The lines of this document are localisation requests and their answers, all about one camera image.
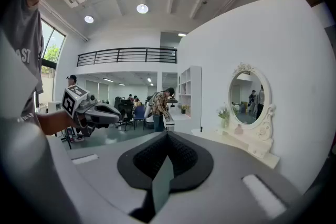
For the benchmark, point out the blue chair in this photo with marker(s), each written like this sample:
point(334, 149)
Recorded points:
point(139, 114)

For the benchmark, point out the person's left forearm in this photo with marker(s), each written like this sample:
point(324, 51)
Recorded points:
point(55, 123)

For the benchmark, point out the white bookshelf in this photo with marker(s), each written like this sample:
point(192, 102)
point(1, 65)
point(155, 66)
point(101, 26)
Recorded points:
point(193, 86)

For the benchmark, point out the white desk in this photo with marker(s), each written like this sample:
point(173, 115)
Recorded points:
point(181, 118)

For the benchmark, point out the potted yellow flowers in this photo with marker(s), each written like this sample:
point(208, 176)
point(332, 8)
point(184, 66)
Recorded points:
point(183, 108)

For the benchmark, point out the cream vanity dressing table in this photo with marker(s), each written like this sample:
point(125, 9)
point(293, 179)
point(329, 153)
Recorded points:
point(215, 136)

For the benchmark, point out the black balcony railing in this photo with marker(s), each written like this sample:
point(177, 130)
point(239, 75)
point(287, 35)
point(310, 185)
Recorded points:
point(126, 56)

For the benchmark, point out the white drawer with knob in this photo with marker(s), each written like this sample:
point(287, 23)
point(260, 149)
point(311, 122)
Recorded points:
point(260, 150)

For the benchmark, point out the vase of white flowers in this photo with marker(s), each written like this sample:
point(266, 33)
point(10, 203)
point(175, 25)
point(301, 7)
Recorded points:
point(224, 115)

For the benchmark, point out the large window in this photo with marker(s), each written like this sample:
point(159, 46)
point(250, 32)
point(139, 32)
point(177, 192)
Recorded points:
point(52, 47)

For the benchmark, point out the black office chair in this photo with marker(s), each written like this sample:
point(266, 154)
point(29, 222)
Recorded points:
point(125, 110)

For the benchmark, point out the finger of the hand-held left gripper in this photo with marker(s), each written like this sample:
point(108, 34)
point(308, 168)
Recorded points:
point(103, 121)
point(107, 109)

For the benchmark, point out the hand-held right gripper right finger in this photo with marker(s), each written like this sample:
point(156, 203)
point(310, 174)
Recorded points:
point(225, 181)

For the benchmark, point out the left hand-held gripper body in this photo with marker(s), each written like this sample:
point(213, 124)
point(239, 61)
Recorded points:
point(72, 101)

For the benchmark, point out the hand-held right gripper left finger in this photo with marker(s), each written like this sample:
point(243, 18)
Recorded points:
point(105, 165)

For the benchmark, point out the person's left hand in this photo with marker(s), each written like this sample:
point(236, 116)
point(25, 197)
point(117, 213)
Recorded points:
point(83, 127)

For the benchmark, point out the grey printed t-shirt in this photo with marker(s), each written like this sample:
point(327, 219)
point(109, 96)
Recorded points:
point(23, 21)

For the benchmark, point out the oval cream-framed mirror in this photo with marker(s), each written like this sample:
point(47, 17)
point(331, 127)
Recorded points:
point(248, 97)

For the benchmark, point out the pink perfume bottle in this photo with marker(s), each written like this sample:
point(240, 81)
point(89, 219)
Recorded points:
point(238, 129)

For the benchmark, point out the round ceiling light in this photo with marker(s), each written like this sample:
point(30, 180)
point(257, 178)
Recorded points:
point(89, 19)
point(142, 8)

